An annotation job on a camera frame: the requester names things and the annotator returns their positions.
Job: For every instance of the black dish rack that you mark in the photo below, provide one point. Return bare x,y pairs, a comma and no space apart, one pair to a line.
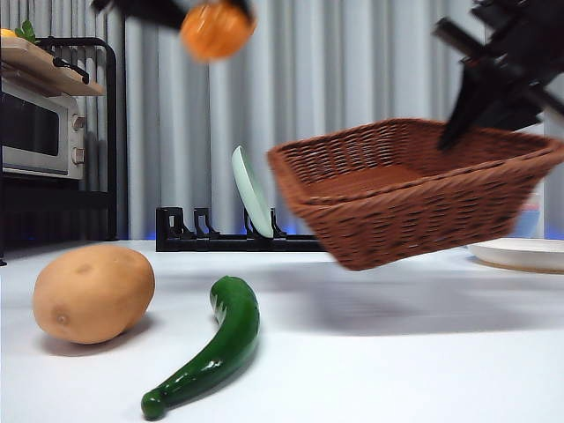
198,242

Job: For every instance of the yellow fruit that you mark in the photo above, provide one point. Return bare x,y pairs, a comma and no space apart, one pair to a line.
5,34

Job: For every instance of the wooden cutting board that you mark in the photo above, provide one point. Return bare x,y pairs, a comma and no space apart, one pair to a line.
35,70

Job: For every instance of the brown wicker basket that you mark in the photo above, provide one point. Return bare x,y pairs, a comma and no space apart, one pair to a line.
396,220

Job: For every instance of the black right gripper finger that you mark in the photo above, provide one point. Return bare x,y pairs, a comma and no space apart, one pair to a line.
511,114
469,97

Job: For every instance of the green leaves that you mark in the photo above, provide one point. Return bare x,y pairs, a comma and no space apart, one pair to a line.
26,31

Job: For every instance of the pale green plate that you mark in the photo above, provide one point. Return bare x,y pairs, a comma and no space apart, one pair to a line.
253,194

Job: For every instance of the black metal shelf frame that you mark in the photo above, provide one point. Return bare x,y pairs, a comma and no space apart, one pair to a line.
111,132

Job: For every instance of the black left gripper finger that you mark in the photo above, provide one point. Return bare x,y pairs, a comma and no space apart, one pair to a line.
247,9
145,11

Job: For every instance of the pink bowl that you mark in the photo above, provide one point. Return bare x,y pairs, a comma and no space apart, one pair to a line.
534,205

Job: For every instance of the silver toaster oven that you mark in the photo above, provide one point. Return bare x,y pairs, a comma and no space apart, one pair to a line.
31,136

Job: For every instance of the green curved cucumber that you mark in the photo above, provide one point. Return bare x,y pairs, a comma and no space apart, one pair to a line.
233,328

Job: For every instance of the white flat plate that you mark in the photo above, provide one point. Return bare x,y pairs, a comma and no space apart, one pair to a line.
520,253

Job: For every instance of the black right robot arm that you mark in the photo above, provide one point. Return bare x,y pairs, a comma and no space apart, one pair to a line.
546,39

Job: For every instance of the tan potato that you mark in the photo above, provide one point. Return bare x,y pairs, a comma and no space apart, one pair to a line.
92,293

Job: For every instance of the grey curtain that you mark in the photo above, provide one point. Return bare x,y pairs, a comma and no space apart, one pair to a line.
352,66

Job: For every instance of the blue bowl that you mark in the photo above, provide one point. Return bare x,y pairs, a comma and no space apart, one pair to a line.
531,224

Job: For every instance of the orange-yellow corn cob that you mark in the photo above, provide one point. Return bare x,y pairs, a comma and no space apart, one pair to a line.
216,28

